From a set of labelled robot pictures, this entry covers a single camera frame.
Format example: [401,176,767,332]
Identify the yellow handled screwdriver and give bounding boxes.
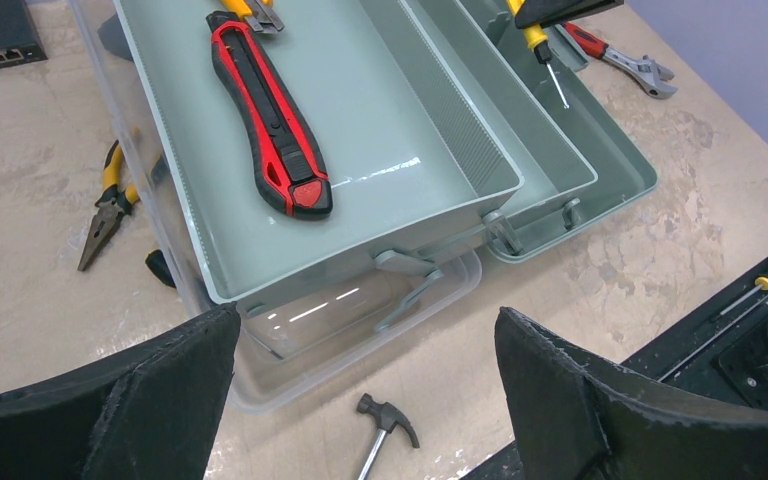
[506,0,570,109]

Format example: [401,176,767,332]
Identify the small black flat box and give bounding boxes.
[97,14,133,62]

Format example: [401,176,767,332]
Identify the black handled hammer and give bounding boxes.
[356,393,420,480]

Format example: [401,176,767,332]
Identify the translucent green tool box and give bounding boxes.
[71,1,657,413]

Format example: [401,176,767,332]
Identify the yellow handled pliers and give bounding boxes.
[221,0,284,34]

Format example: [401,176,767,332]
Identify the red black utility knife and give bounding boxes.
[206,10,333,220]

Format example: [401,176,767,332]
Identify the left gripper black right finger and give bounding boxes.
[494,307,768,479]

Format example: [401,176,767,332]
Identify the black handled screwdriver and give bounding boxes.
[144,249,176,289]

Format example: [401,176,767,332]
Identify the red adjustable wrench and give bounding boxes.
[563,22,678,100]

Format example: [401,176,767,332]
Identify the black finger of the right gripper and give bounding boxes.
[514,0,624,29]

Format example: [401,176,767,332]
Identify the yellow black needle pliers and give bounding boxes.
[77,140,140,272]

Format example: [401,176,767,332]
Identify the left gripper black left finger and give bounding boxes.
[0,304,241,479]

